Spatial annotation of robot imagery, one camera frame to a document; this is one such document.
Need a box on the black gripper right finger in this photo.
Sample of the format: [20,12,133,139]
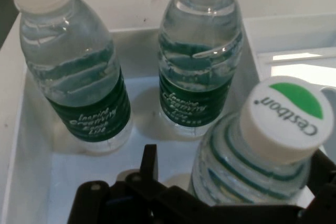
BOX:
[299,149,336,224]

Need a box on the clear water bottle green label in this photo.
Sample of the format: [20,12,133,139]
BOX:
[1,0,133,154]
[157,0,244,138]
[187,76,333,207]

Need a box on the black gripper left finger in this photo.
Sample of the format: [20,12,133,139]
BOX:
[67,144,208,224]

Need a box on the white and blue cardboard box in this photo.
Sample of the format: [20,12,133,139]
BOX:
[0,14,336,224]

